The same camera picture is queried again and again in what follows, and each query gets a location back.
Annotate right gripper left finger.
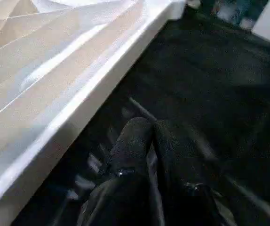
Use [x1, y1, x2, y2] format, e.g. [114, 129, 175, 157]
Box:
[79, 117, 160, 226]

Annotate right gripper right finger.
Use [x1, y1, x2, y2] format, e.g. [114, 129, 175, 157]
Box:
[147, 120, 220, 226]

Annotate white plastic table top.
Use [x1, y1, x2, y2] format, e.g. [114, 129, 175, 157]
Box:
[0, 0, 187, 226]

